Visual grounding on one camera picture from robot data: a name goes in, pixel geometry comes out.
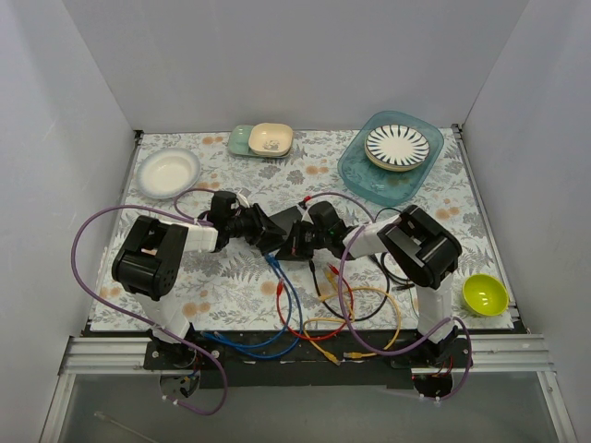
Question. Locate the lime green bowl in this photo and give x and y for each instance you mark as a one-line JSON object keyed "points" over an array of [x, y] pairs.
{"points": [[485, 296]]}

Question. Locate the white blue-rimmed bowl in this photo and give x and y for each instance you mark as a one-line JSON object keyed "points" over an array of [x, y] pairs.
{"points": [[167, 173]]}

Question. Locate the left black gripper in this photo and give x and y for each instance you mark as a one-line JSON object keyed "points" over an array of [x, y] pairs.
{"points": [[258, 227]]}

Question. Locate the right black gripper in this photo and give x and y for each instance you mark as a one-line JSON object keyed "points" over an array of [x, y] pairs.
{"points": [[299, 238]]}

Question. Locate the teal transparent plastic tray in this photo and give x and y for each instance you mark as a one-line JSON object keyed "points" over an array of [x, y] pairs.
{"points": [[380, 186]]}

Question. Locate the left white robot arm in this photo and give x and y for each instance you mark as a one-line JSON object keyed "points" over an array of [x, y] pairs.
{"points": [[148, 262]]}

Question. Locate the beige square bowl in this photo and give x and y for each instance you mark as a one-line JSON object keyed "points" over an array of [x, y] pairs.
{"points": [[270, 139]]}

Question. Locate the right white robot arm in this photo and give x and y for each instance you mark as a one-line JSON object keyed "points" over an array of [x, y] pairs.
{"points": [[423, 249]]}

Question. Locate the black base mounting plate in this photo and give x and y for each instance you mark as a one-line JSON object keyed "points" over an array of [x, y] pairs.
{"points": [[304, 365]]}

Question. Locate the black network switch box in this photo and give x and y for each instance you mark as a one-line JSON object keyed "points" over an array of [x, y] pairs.
{"points": [[285, 219]]}

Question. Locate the green square dish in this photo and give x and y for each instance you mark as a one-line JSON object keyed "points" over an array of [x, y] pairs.
{"points": [[238, 141]]}

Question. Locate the striped white blue plate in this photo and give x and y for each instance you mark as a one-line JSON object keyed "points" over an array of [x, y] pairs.
{"points": [[396, 148]]}

